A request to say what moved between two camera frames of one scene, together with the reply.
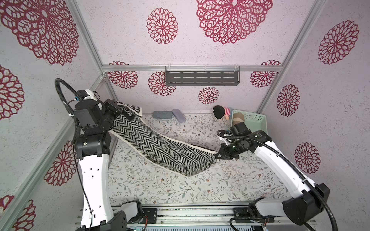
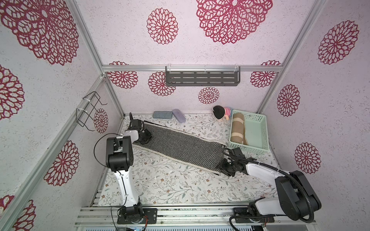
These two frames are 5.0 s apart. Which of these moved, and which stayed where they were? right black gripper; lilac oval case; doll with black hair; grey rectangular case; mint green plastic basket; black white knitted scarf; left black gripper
Moved: black white knitted scarf; left black gripper; right black gripper
Stayed: lilac oval case; mint green plastic basket; doll with black hair; grey rectangular case
